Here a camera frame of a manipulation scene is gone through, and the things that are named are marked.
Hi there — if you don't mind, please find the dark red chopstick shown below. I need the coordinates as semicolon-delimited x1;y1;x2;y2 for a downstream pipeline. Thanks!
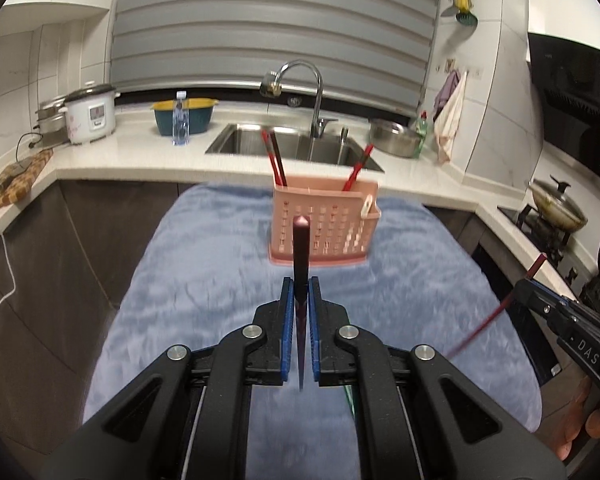
292;214;311;392
270;132;288;187
341;144;376;192

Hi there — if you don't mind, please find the white rice cooker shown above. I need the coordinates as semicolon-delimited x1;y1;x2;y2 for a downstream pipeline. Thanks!
62;84;120;146

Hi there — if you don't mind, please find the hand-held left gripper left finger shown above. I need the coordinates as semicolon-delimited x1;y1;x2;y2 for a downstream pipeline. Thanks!
40;276;297;480

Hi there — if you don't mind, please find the black range hood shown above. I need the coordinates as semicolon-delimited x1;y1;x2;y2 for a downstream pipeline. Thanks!
527;32;600;181

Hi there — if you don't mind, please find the blue fleece cloth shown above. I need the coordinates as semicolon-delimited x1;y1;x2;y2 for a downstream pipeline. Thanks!
82;182;543;433

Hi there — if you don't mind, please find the black power cable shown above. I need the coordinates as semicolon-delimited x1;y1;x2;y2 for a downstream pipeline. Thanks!
16;132;46;163

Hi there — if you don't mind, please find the stainless steel sink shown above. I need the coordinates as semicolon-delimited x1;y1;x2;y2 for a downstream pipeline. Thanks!
205;122;385;173

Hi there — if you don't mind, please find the wok with glass lid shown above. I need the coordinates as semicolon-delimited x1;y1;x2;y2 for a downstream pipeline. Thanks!
525;175;588;233

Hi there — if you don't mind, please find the steel steamer pot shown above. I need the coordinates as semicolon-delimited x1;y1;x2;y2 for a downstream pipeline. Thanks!
34;96;70;150

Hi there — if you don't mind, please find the checkered brown cloth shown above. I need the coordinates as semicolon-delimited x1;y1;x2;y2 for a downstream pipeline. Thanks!
0;149;55;218

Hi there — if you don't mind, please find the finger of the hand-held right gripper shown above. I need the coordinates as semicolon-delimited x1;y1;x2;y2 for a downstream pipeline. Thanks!
517;278;582;312
511;286;562;334

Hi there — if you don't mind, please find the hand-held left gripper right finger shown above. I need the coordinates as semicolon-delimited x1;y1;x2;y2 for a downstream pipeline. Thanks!
307;276;567;480

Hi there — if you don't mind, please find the green dish soap bottle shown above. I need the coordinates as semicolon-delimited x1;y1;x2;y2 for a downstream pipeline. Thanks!
414;111;429;159

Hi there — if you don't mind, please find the clear plastic water bottle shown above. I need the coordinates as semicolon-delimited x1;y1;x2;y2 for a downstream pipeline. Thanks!
172;91;190;147

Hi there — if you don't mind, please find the purple hanging cloth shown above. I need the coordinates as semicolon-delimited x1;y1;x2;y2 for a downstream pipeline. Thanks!
432;71;461;121

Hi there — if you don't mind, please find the blue bowl with yellow rim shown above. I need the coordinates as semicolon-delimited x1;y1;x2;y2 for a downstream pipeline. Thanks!
151;98;218;136

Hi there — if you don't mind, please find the stainless steel basin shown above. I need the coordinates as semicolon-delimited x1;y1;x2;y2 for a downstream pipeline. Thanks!
369;119;423;157

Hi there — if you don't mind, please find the grey window blind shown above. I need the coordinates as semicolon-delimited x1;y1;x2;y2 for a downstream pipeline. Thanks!
109;0;443;111

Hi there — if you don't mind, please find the pink perforated utensil holder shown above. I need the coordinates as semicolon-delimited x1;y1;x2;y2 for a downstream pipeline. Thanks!
267;182;382;267

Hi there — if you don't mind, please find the chrome kitchen faucet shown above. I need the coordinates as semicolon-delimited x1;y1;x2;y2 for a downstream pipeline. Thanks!
259;59;339;161

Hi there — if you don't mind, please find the black gas stove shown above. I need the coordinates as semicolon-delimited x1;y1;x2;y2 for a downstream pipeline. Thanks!
497;204;600;311

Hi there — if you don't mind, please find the white hanging towel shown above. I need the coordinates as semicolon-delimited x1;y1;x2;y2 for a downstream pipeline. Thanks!
434;71;468;163

